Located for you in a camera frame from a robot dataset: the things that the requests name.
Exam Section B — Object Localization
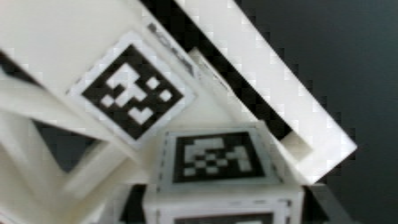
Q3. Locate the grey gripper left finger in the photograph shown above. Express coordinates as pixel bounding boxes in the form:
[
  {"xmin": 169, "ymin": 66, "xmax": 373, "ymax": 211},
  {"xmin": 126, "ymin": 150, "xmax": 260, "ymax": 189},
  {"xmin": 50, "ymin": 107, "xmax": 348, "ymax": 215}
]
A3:
[{"xmin": 114, "ymin": 184, "xmax": 146, "ymax": 224}]

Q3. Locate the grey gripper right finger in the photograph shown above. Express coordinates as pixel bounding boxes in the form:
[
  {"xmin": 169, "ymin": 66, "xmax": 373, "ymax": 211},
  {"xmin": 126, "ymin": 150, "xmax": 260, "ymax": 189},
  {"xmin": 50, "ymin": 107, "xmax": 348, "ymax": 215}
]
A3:
[{"xmin": 300, "ymin": 183, "xmax": 363, "ymax": 224}]

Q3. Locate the white tagged cube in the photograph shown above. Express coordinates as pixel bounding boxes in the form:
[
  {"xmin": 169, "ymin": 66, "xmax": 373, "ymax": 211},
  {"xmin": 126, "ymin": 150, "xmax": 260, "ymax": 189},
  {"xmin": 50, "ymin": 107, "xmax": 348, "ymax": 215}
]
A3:
[{"xmin": 144, "ymin": 123, "xmax": 304, "ymax": 224}]

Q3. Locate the white chair back assembly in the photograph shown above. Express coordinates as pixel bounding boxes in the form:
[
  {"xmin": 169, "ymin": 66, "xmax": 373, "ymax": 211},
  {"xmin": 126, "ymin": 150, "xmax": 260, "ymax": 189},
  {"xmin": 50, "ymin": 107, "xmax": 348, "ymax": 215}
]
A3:
[{"xmin": 0, "ymin": 0, "xmax": 356, "ymax": 224}]

